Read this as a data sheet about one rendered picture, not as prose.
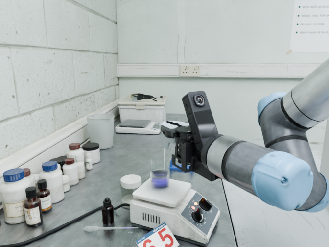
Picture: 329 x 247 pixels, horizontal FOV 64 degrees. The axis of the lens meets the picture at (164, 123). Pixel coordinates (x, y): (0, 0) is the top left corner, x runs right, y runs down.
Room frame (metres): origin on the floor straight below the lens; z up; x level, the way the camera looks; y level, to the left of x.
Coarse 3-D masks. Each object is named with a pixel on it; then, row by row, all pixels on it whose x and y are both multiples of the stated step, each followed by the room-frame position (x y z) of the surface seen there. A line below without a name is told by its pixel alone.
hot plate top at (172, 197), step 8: (144, 184) 0.64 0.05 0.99; (176, 184) 0.64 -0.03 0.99; (184, 184) 0.64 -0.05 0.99; (136, 192) 0.60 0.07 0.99; (144, 192) 0.60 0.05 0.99; (152, 192) 0.60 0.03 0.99; (160, 192) 0.60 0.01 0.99; (168, 192) 0.60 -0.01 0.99; (176, 192) 0.60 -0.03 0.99; (184, 192) 0.60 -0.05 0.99; (152, 200) 0.57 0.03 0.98; (160, 200) 0.56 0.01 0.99; (168, 200) 0.56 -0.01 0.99; (176, 200) 0.56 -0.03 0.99
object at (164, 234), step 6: (162, 228) 0.53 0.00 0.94; (156, 234) 0.51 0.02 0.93; (162, 234) 0.52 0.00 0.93; (168, 234) 0.53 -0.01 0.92; (144, 240) 0.49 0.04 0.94; (150, 240) 0.50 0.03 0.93; (156, 240) 0.50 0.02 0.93; (162, 240) 0.51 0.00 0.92; (168, 240) 0.51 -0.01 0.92; (174, 240) 0.52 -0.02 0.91; (144, 246) 0.48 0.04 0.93; (150, 246) 0.48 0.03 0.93; (156, 246) 0.49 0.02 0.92; (162, 246) 0.50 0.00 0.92; (168, 246) 0.50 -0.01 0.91
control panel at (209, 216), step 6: (192, 198) 0.61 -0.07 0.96; (198, 198) 0.62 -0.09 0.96; (192, 204) 0.59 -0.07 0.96; (198, 204) 0.60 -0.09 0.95; (186, 210) 0.56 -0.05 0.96; (192, 210) 0.57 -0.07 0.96; (204, 210) 0.59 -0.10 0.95; (210, 210) 0.60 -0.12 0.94; (216, 210) 0.61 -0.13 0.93; (186, 216) 0.54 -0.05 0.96; (204, 216) 0.57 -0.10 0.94; (210, 216) 0.58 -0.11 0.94; (192, 222) 0.53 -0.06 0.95; (204, 222) 0.55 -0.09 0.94; (210, 222) 0.56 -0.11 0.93; (198, 228) 0.52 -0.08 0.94; (204, 228) 0.53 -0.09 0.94
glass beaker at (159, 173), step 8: (152, 160) 0.65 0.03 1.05; (160, 160) 0.66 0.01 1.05; (168, 160) 0.65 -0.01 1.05; (152, 168) 0.61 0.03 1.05; (160, 168) 0.61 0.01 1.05; (168, 168) 0.62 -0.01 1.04; (152, 176) 0.62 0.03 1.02; (160, 176) 0.61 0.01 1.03; (168, 176) 0.62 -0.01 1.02; (152, 184) 0.62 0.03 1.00; (160, 184) 0.61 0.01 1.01; (168, 184) 0.62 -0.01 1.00
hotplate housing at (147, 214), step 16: (192, 192) 0.64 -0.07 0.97; (144, 208) 0.57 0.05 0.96; (160, 208) 0.56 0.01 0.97; (176, 208) 0.56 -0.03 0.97; (144, 224) 0.57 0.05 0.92; (160, 224) 0.55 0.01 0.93; (176, 224) 0.54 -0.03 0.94; (192, 224) 0.53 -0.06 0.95; (192, 240) 0.52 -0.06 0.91; (208, 240) 0.52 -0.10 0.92
